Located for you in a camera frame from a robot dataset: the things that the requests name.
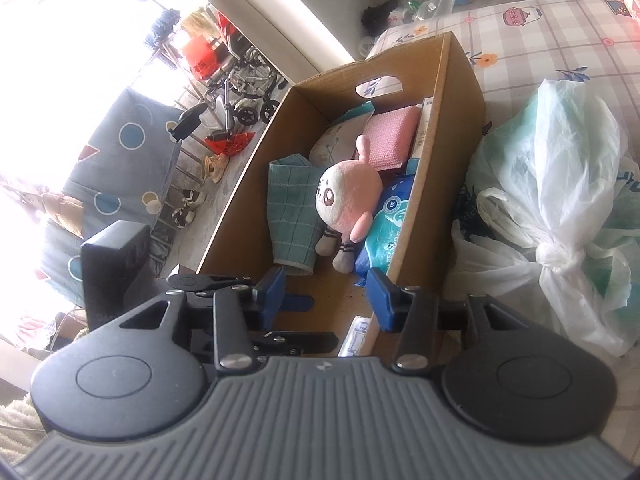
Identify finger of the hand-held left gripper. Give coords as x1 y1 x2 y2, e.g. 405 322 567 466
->
187 330 340 362
166 271 315 313

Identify wheelchair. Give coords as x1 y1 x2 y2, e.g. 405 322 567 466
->
202 45 287 127

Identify red bag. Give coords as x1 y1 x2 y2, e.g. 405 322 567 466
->
180 35 224 82

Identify beige slippers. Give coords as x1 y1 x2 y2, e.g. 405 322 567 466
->
202 153 231 184

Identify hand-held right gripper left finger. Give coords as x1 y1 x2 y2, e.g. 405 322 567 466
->
119 266 289 373

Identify black cloth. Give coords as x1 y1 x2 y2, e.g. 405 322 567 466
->
361 2 402 36

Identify pink plush toy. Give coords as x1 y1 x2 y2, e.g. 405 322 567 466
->
314 134 386 274

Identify black stand mount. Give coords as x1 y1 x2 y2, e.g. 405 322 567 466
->
169 103 207 141

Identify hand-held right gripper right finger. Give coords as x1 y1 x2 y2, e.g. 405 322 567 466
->
367 266 507 374

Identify blue duster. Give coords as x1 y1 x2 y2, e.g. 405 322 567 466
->
145 7 181 49

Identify pink towel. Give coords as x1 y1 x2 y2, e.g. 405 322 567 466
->
361 105 424 172

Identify blue wet wipes pack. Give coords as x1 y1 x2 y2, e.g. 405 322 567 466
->
356 175 419 282

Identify brown cardboard box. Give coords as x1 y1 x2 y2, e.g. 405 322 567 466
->
196 31 487 359

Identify light blue carton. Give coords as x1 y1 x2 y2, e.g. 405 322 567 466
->
407 97 439 177

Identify knotted translucent plastic bag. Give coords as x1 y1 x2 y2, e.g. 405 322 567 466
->
450 77 640 359

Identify red paper on floor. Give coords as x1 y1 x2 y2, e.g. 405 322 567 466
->
205 130 256 157

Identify small white packet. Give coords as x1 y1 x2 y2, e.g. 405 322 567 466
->
337 314 374 359

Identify white patterned tissue pack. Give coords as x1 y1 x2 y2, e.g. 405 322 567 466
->
308 101 376 169

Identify plaid printed sheet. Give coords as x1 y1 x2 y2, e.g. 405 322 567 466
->
367 0 640 361

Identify teal blue towel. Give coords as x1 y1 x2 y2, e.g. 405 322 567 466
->
268 152 327 276

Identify grey circle-print cloth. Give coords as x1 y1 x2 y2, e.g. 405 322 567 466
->
37 87 184 307

